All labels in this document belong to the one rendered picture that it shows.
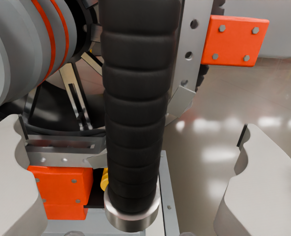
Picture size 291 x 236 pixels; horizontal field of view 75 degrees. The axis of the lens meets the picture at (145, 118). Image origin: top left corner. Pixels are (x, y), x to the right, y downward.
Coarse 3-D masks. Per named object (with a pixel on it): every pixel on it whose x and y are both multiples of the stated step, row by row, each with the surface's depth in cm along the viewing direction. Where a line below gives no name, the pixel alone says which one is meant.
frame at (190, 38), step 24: (192, 0) 26; (192, 24) 31; (192, 48) 29; (192, 72) 31; (192, 96) 33; (168, 120) 36; (24, 144) 42; (48, 144) 43; (72, 144) 43; (96, 144) 42; (96, 168) 41
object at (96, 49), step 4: (96, 8) 70; (96, 12) 71; (84, 28) 74; (96, 44) 81; (92, 48) 82; (96, 48) 82; (100, 48) 82; (92, 52) 83; (96, 52) 83; (100, 52) 83
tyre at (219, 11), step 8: (216, 0) 33; (224, 0) 34; (216, 8) 34; (224, 8) 35; (200, 64) 39; (200, 72) 39; (200, 80) 41; (0, 120) 45; (80, 136) 48; (88, 136) 48; (96, 136) 47
